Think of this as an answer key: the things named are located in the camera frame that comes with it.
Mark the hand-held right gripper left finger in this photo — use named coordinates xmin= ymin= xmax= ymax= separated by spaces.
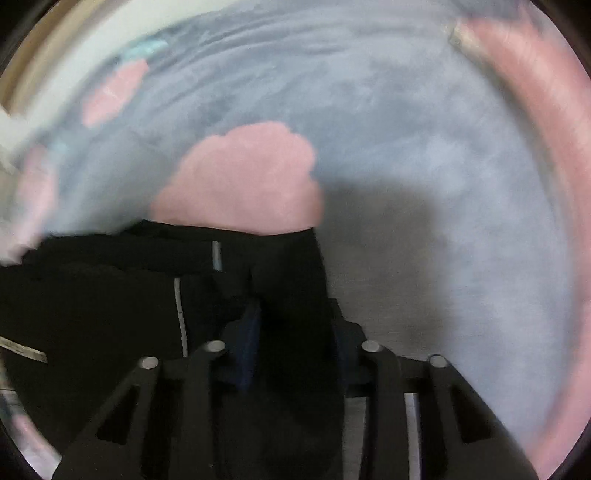
xmin=53 ymin=305 xmax=262 ymax=480

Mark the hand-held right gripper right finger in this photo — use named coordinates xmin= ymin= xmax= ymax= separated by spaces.
xmin=330 ymin=300 xmax=539 ymax=480

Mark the black hooded jacket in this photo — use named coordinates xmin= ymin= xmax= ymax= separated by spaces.
xmin=0 ymin=219 xmax=348 ymax=480

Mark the grey floral blanket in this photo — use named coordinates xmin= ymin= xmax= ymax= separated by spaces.
xmin=0 ymin=2 xmax=583 ymax=480

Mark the pink pillow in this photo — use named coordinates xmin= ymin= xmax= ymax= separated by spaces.
xmin=450 ymin=14 xmax=591 ymax=480

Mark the striped wooden window blind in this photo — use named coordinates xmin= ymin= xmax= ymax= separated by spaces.
xmin=0 ymin=0 xmax=107 ymax=112

